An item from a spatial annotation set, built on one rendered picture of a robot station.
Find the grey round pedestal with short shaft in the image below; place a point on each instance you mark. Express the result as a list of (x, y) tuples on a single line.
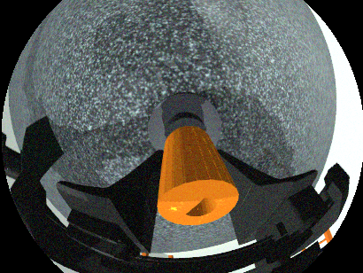
[(182, 109)]

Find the orange knob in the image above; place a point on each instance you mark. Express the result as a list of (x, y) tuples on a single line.
[(195, 187)]

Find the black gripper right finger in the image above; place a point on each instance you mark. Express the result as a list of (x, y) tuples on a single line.
[(260, 195)]

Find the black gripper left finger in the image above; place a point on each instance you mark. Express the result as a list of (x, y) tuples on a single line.
[(130, 203)]

